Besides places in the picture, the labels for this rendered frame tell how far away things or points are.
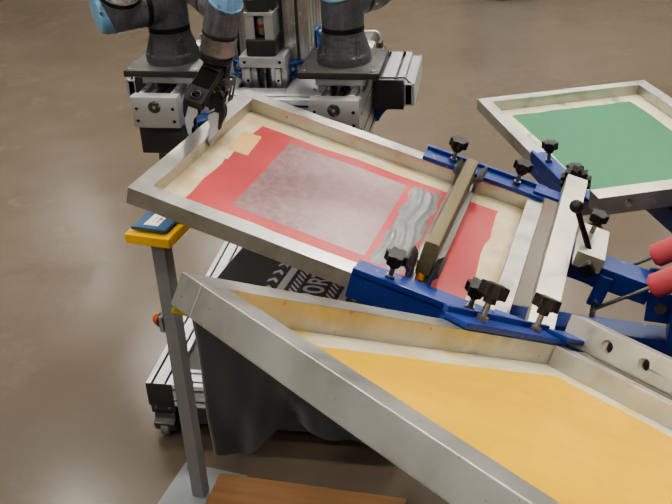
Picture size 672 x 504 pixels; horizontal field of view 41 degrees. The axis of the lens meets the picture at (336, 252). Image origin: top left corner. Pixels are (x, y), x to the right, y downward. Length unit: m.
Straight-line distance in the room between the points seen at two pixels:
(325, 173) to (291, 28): 0.72
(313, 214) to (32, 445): 1.67
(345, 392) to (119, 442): 2.46
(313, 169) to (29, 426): 1.67
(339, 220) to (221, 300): 1.05
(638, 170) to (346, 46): 0.88
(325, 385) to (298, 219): 1.13
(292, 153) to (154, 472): 1.33
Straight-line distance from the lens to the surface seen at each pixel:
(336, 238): 1.88
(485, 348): 1.37
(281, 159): 2.12
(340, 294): 2.04
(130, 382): 3.47
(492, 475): 0.71
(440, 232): 1.80
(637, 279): 1.94
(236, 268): 2.17
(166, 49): 2.62
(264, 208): 1.92
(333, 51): 2.50
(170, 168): 1.94
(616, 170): 2.65
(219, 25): 1.95
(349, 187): 2.07
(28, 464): 3.24
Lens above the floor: 2.04
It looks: 30 degrees down
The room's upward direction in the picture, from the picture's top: 3 degrees counter-clockwise
